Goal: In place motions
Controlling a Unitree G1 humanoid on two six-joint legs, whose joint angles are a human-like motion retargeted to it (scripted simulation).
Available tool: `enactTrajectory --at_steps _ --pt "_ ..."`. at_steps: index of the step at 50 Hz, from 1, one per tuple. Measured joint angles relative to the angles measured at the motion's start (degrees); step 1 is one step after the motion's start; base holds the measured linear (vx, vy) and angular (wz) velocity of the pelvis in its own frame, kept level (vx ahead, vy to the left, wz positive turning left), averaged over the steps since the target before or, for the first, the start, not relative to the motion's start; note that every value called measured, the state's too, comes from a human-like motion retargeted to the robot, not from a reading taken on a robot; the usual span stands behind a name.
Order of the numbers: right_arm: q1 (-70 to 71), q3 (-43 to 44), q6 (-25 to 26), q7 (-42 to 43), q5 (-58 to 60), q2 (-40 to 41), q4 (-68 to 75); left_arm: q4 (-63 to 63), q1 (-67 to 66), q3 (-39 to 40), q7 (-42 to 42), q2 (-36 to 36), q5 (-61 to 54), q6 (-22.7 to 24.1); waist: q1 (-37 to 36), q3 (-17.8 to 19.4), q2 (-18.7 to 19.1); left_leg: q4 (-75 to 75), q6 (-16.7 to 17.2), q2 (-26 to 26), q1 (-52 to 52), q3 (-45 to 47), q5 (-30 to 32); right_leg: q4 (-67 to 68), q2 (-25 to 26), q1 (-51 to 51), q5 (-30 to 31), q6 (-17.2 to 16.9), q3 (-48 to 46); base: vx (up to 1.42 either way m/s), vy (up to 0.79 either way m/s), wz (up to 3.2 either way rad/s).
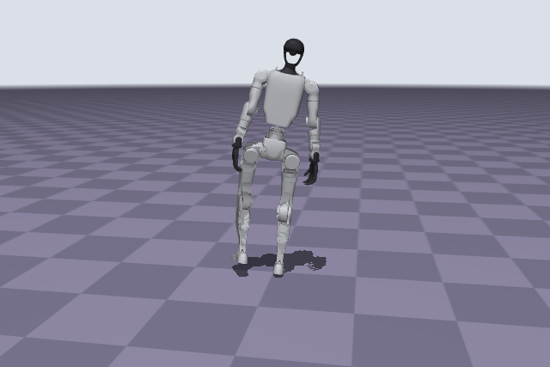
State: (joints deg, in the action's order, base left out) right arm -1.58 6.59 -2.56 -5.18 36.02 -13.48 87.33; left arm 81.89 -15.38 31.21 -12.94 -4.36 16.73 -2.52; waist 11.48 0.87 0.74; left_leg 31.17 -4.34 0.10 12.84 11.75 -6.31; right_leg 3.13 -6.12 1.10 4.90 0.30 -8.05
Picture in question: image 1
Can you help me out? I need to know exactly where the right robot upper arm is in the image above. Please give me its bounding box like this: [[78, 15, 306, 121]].
[[304, 79, 319, 127]]

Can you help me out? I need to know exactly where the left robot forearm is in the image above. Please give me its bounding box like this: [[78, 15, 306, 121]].
[[233, 102, 252, 144]]

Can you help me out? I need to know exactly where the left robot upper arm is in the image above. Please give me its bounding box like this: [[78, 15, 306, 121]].
[[247, 70, 271, 116]]

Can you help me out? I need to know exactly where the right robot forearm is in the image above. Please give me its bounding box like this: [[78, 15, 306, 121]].
[[308, 116, 321, 159]]

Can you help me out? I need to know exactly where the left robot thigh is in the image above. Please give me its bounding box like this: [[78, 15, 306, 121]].
[[238, 142, 262, 209]]

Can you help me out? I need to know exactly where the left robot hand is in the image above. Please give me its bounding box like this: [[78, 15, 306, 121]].
[[232, 137, 242, 172]]

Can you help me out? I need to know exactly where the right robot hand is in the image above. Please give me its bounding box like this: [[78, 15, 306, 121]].
[[303, 152, 320, 185]]

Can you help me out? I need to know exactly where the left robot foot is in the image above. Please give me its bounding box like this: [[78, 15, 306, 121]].
[[231, 250, 248, 264]]

